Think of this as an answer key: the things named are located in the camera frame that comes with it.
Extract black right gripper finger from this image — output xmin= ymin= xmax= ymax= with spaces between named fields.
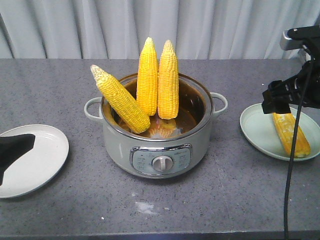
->
xmin=262 ymin=80 xmax=291 ymax=114

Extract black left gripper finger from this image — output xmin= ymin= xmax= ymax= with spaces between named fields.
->
xmin=0 ymin=133 xmax=35 ymax=185

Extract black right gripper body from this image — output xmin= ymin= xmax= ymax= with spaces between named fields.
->
xmin=284 ymin=60 xmax=320 ymax=109

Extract yellow corn cob white patches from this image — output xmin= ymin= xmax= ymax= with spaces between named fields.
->
xmin=272 ymin=113 xmax=311 ymax=158

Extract beige round plate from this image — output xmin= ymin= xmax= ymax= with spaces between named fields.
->
xmin=0 ymin=124 xmax=69 ymax=199

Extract pale green round plate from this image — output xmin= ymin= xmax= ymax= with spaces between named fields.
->
xmin=239 ymin=103 xmax=320 ymax=162

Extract pale green electric pot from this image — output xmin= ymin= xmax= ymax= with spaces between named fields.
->
xmin=84 ymin=74 xmax=228 ymax=179

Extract white pleated curtain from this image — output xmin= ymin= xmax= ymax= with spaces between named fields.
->
xmin=0 ymin=0 xmax=320 ymax=60

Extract black camera cable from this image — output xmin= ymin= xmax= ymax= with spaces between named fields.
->
xmin=283 ymin=44 xmax=316 ymax=240

